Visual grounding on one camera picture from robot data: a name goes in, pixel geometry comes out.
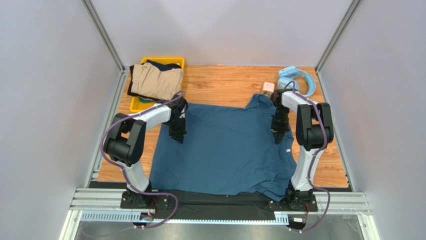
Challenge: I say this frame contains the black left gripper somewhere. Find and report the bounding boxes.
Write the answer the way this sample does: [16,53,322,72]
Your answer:
[167,115,188,143]

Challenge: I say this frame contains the blue t-shirt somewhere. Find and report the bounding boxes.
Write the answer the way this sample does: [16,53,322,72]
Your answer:
[149,94,297,201]

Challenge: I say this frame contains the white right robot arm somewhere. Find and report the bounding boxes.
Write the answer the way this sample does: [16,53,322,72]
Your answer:
[271,89,334,211]

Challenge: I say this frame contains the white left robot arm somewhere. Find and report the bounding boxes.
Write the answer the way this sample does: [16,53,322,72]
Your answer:
[100,90,188,208]

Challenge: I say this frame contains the pink power adapter cube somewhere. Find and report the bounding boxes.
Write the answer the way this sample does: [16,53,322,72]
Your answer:
[261,82,275,98]

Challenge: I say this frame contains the yellow plastic bin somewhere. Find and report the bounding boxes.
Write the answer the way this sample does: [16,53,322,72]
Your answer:
[127,57,185,113]

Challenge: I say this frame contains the light blue headphones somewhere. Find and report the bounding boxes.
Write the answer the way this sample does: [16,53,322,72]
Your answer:
[277,66,317,98]

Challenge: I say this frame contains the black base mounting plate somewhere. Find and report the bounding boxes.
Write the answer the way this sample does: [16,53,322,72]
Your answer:
[88,181,319,221]

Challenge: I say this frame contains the beige folded t-shirt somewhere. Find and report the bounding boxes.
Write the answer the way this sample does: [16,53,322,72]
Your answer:
[130,62,185,102]

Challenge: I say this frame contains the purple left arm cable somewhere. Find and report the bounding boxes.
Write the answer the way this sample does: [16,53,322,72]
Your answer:
[100,90,186,230]

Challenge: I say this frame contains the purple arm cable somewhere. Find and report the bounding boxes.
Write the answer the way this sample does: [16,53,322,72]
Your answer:
[100,90,186,230]
[282,80,331,233]

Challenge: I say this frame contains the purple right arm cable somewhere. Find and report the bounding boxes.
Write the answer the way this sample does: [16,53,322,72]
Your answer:
[282,80,331,233]

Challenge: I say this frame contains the aluminium left corner post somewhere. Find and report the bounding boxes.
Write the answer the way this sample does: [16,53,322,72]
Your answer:
[81,0,126,73]

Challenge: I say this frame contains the aluminium corner post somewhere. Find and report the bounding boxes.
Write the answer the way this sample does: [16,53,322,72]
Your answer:
[81,0,126,73]
[315,0,363,75]

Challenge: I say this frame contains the aluminium front frame rail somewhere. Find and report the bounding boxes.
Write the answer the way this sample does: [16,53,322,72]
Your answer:
[70,188,372,225]

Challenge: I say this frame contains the aluminium right corner post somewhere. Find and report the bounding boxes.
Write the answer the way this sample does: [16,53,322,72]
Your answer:
[315,0,363,75]

